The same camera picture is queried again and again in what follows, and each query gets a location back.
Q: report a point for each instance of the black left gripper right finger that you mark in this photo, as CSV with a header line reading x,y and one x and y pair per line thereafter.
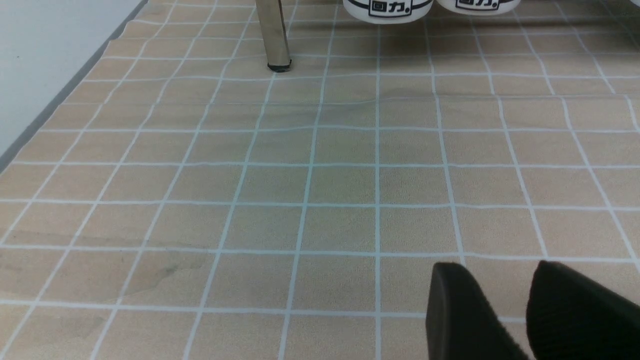
x,y
569,316

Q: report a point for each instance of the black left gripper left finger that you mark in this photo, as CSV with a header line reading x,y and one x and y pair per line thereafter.
x,y
460,323

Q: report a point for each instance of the silver metal shoe rack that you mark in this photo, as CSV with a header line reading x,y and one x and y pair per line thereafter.
x,y
273,29

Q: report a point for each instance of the black canvas sneaker right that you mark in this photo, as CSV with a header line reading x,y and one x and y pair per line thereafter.
x,y
479,7

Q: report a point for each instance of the black canvas sneaker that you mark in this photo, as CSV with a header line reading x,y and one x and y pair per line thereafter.
x,y
479,7
388,12

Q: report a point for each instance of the black canvas sneaker left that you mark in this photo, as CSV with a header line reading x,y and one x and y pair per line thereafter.
x,y
388,12

